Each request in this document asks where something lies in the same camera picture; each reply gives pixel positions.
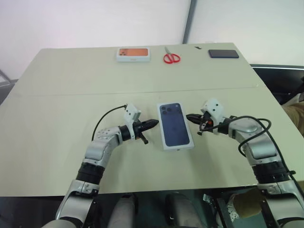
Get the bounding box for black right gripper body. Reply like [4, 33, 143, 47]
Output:
[200, 113, 214, 130]

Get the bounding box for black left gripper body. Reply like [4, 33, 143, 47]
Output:
[133, 121, 149, 145]

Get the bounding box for white phone box lid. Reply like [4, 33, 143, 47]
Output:
[156, 102, 195, 152]

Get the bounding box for dark flat phone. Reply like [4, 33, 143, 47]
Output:
[208, 49, 239, 59]

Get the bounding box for white box with orange phone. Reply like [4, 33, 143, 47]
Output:
[116, 47, 152, 63]

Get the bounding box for black side table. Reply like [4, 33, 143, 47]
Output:
[249, 63, 304, 106]

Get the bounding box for grey rounded shape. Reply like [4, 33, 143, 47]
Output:
[108, 193, 139, 228]

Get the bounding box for tan cloth shape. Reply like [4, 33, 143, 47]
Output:
[282, 92, 304, 138]

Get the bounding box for tan rounded lump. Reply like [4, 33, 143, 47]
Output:
[234, 189, 264, 218]

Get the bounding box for white speckled scrap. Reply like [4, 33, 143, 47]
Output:
[227, 201, 239, 222]

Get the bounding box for grey metal pole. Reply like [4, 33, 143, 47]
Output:
[182, 0, 198, 45]

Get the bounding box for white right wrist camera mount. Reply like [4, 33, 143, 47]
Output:
[200, 97, 225, 135]

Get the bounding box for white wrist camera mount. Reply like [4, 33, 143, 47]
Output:
[123, 103, 143, 141]
[200, 97, 225, 135]

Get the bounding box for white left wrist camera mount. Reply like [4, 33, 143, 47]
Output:
[123, 103, 143, 141]

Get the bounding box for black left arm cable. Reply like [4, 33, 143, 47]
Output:
[92, 104, 128, 142]

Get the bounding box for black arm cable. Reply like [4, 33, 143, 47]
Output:
[197, 115, 297, 186]
[92, 104, 128, 142]

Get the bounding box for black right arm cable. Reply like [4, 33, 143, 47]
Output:
[197, 115, 297, 186]

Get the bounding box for red handled scissors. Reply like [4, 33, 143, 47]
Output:
[163, 46, 181, 64]

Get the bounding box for grey metal frame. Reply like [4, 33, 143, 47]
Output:
[0, 68, 19, 105]

